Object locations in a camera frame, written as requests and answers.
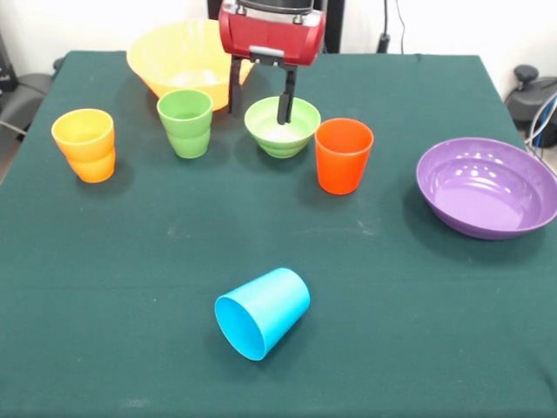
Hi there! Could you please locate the orange cup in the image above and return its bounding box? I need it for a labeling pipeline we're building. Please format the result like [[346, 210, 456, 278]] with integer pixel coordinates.
[[314, 118, 375, 196]]

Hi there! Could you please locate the yellow cup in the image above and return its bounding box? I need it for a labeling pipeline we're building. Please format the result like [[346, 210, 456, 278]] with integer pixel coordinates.
[[50, 108, 117, 184]]

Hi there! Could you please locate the purple bowl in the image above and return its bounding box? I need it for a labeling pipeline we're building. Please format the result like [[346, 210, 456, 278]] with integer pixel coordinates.
[[415, 137, 557, 241]]

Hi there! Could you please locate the large yellow bowl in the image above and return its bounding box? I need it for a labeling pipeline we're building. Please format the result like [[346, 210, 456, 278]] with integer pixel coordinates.
[[125, 18, 258, 112]]

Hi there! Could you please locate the dark green tablecloth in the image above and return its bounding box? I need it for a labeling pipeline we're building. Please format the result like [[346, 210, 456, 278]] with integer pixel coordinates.
[[0, 51, 557, 418]]

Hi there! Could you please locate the green cup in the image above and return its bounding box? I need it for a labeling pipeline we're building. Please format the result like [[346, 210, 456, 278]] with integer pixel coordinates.
[[156, 89, 214, 159]]

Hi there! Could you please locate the black cable with plug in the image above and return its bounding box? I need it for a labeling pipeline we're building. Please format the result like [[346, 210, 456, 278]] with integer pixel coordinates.
[[376, 0, 408, 54]]

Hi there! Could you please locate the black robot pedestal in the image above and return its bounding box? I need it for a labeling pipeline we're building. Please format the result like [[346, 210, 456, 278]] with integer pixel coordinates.
[[207, 0, 359, 54]]

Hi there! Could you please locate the light blue cup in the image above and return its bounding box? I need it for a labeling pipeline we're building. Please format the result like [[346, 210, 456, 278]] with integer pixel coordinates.
[[213, 266, 312, 362]]

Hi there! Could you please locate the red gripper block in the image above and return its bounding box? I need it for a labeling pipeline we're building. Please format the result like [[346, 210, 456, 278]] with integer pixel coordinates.
[[218, 3, 328, 127]]

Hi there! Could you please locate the gray black machine base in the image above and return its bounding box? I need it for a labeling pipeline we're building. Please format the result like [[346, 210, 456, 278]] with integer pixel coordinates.
[[0, 73, 56, 136], [504, 64, 557, 131]]

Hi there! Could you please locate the green bowl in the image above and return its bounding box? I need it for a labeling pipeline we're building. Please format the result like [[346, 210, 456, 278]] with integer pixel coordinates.
[[244, 96, 322, 159]]

